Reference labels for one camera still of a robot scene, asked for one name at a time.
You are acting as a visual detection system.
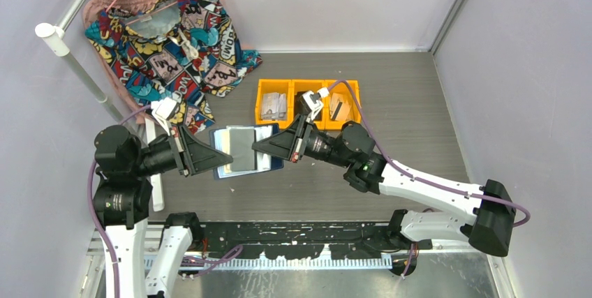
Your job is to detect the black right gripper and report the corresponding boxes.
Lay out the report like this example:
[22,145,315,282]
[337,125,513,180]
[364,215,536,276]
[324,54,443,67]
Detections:
[253,113,353,168]

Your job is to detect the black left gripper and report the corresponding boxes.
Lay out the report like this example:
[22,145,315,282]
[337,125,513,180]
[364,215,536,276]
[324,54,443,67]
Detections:
[130,121,232,174]

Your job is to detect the navy leather card holder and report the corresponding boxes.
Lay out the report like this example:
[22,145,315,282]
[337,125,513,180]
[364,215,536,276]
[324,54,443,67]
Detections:
[209,124,284,180]

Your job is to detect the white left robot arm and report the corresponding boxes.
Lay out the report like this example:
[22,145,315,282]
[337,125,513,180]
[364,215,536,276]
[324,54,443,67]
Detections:
[91,125,233,297]

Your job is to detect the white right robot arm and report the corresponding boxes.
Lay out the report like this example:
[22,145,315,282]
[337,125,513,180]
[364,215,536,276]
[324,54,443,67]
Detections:
[252,115,516,257]

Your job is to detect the stack of black cards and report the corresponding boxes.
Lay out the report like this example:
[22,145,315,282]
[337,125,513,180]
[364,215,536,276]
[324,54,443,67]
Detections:
[294,91,313,115]

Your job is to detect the yellow bin with silver cards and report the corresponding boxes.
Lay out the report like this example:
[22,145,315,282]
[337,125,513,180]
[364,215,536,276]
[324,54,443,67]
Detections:
[255,79,294,129]

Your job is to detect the yellow bin with black cards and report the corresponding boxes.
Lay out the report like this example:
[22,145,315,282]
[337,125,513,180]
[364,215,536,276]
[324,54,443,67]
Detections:
[287,79,328,131]

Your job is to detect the stack of gold cards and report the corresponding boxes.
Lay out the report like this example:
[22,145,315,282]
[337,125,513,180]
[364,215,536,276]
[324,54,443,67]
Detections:
[329,93,355,121]

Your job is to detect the yellow bin with gold cards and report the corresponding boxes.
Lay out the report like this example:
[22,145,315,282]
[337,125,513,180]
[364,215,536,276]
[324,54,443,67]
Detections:
[325,80,361,131]

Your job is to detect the comic print shorts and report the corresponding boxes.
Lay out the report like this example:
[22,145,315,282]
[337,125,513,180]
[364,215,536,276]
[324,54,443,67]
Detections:
[85,0,262,133]

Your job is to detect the silver clothes rack pole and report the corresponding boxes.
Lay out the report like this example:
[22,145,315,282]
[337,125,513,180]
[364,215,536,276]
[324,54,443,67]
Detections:
[35,0,124,123]

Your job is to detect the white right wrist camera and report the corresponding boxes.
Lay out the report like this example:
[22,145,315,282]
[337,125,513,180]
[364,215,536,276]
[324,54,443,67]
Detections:
[305,87,329,124]

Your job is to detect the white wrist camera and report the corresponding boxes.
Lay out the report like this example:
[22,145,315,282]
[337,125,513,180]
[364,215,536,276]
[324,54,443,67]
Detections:
[150,97,181,135]
[305,87,329,124]

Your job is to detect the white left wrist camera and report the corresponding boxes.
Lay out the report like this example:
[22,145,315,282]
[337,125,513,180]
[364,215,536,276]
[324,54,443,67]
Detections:
[150,97,181,135]

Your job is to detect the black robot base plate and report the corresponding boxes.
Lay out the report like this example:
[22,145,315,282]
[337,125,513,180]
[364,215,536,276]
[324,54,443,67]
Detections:
[181,221,433,275]

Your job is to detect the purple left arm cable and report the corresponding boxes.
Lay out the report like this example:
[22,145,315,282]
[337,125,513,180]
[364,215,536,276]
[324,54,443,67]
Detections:
[87,103,154,298]

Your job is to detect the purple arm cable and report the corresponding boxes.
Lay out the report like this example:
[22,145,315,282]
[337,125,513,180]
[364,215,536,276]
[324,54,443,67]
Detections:
[323,79,532,228]
[87,103,154,298]

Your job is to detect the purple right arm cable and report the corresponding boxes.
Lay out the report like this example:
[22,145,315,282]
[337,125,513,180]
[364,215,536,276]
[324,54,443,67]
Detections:
[323,79,532,228]

